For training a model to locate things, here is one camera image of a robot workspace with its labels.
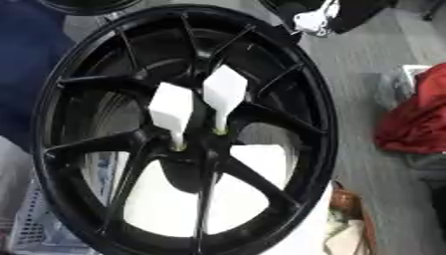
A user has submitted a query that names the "black round object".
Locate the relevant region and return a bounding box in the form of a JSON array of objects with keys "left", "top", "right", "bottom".
[{"left": 36, "top": 0, "right": 145, "bottom": 17}]

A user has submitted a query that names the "black spoked wheel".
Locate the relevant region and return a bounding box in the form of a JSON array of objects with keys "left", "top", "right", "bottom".
[{"left": 31, "top": 3, "right": 340, "bottom": 255}]

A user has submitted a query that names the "brown bag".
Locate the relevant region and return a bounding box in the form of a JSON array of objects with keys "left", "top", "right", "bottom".
[{"left": 328, "top": 180, "right": 380, "bottom": 255}]

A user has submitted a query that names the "white board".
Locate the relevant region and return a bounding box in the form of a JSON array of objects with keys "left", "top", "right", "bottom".
[{"left": 110, "top": 142, "right": 336, "bottom": 255}]

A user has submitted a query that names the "white pin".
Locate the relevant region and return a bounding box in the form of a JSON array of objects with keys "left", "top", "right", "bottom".
[
  {"left": 147, "top": 82, "right": 195, "bottom": 152},
  {"left": 200, "top": 64, "right": 250, "bottom": 135}
]

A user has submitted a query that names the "white perforated crate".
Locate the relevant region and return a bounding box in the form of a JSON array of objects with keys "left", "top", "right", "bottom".
[{"left": 3, "top": 172, "right": 102, "bottom": 255}]

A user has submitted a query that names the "person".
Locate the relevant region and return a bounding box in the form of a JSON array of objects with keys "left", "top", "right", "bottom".
[{"left": 0, "top": 0, "right": 79, "bottom": 154}]

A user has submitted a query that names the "red cloth bag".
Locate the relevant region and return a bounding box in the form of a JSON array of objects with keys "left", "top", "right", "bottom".
[{"left": 372, "top": 62, "right": 446, "bottom": 155}]

